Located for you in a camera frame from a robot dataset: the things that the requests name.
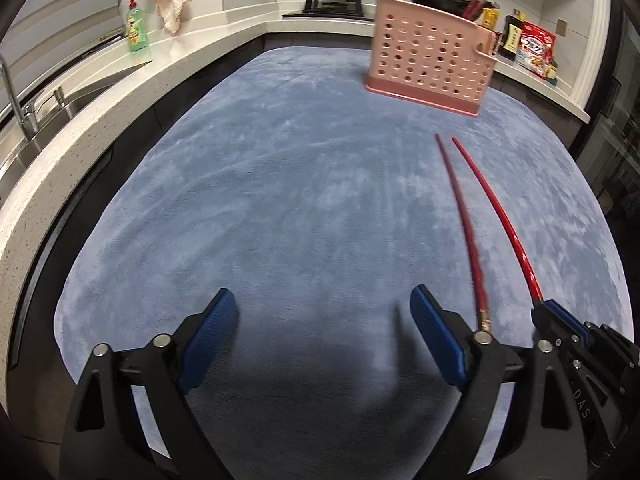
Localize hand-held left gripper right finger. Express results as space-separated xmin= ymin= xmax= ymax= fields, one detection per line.
xmin=409 ymin=285 xmax=588 ymax=480

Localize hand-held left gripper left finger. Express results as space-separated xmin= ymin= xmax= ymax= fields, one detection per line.
xmin=60 ymin=287 xmax=239 ymax=480

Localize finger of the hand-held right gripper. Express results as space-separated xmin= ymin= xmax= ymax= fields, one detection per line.
xmin=544 ymin=299 xmax=608 ymax=346
xmin=531 ymin=302 xmax=576 ymax=356

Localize pink perforated utensil basket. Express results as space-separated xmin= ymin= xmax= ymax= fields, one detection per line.
xmin=364 ymin=0 xmax=501 ymax=118

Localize glass door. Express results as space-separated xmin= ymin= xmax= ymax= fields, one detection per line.
xmin=575 ymin=0 xmax=640 ymax=281

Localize blue fleece mat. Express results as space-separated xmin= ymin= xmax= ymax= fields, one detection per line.
xmin=52 ymin=46 xmax=632 ymax=480

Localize white kitchen countertop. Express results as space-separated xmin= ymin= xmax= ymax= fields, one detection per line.
xmin=0 ymin=2 xmax=591 ymax=386

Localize red and white snack bag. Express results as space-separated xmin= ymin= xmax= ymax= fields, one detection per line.
xmin=515 ymin=20 xmax=557 ymax=80

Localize steel sink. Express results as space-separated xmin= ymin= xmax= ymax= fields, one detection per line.
xmin=0 ymin=60 xmax=153 ymax=201

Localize dark sauce bottle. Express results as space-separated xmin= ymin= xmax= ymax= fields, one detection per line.
xmin=497 ymin=9 xmax=526 ymax=63

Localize metal faucet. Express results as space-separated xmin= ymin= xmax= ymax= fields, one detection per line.
xmin=0 ymin=52 xmax=38 ymax=138

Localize green dish soap bottle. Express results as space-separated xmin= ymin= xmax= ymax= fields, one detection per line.
xmin=125 ymin=0 xmax=152 ymax=53

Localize black gas stove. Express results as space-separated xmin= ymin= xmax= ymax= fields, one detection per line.
xmin=281 ymin=0 xmax=378 ymax=21

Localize grey window blind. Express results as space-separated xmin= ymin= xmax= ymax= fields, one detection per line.
xmin=0 ymin=0 xmax=126 ymax=126

